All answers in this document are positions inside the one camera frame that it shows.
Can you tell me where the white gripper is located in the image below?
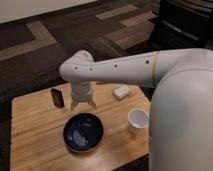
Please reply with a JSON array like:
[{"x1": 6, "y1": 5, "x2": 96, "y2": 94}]
[{"x1": 71, "y1": 81, "x2": 96, "y2": 111}]

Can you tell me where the white ceramic cup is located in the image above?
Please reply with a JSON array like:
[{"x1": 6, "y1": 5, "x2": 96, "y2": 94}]
[{"x1": 128, "y1": 108, "x2": 149, "y2": 135}]

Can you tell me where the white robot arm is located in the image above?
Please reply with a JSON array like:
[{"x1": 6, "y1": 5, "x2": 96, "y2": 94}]
[{"x1": 59, "y1": 48, "x2": 213, "y2": 171}]

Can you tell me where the dark blue bowl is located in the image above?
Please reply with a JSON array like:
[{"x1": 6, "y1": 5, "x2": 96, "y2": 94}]
[{"x1": 63, "y1": 113, "x2": 104, "y2": 153}]

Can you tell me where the white rectangular sponge block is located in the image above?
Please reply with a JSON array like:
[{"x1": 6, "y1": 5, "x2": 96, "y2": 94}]
[{"x1": 113, "y1": 85, "x2": 130, "y2": 100}]

